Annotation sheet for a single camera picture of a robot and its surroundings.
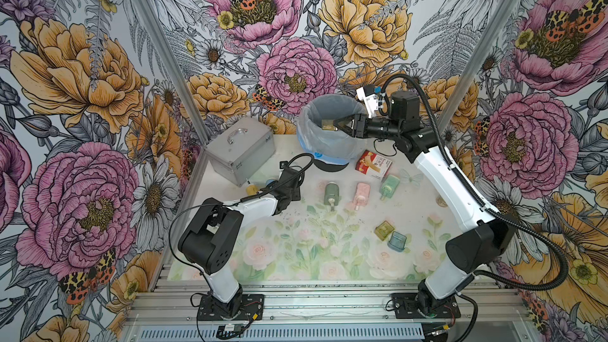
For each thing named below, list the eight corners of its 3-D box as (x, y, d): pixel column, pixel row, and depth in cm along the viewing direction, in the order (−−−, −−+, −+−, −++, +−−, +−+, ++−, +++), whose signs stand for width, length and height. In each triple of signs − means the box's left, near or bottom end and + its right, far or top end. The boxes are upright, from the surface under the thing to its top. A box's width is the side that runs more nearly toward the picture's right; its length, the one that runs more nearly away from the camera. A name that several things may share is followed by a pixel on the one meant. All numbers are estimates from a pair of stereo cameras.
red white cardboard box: (352, 169, 111) (353, 164, 108) (362, 153, 117) (364, 148, 114) (382, 183, 106) (384, 178, 103) (391, 166, 112) (393, 161, 109)
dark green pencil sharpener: (324, 210, 97) (325, 201, 92) (323, 191, 103) (324, 181, 98) (339, 210, 97) (341, 201, 92) (337, 191, 103) (339, 181, 98)
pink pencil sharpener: (353, 210, 98) (356, 200, 93) (351, 192, 104) (354, 182, 98) (369, 210, 98) (373, 200, 93) (366, 192, 104) (369, 182, 98)
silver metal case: (213, 174, 110) (201, 150, 97) (249, 140, 123) (242, 115, 111) (244, 192, 104) (235, 168, 91) (278, 154, 117) (275, 129, 105)
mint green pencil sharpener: (376, 196, 102) (380, 187, 96) (385, 182, 106) (389, 173, 101) (388, 203, 100) (393, 193, 94) (396, 188, 104) (401, 179, 99)
